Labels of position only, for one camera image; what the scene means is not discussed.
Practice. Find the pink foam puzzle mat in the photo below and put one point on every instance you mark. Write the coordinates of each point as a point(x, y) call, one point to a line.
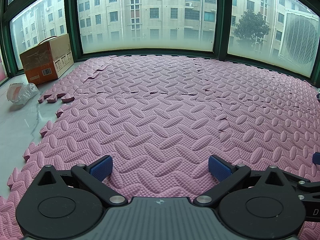
point(175, 110)

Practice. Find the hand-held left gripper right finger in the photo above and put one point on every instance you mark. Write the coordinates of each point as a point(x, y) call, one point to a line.
point(219, 168)

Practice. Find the brown cardboard box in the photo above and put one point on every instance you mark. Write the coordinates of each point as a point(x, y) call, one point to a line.
point(42, 60)

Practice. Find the clear plastic bag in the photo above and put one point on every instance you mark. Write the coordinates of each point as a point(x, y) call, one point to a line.
point(21, 93)

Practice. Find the dark green window frame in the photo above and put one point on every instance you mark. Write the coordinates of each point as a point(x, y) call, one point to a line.
point(223, 17)

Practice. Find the white louvred grille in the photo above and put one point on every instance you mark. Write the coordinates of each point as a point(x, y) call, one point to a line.
point(298, 38)

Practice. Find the grey garment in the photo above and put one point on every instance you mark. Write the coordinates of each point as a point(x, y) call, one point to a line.
point(318, 93)

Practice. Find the beige apartment building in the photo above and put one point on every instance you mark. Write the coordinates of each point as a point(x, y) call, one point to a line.
point(155, 10)

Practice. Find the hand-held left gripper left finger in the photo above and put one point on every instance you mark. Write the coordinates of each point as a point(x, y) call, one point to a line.
point(101, 168)

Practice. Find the pink patterned curtain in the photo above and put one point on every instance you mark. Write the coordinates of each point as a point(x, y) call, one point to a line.
point(2, 71)

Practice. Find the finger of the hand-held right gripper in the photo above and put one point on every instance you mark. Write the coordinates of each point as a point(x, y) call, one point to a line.
point(310, 188)
point(316, 158)

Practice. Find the green tree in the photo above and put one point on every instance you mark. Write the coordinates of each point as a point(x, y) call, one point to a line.
point(251, 30)

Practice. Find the loose pink foam strip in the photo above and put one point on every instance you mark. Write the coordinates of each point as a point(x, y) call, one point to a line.
point(56, 98)

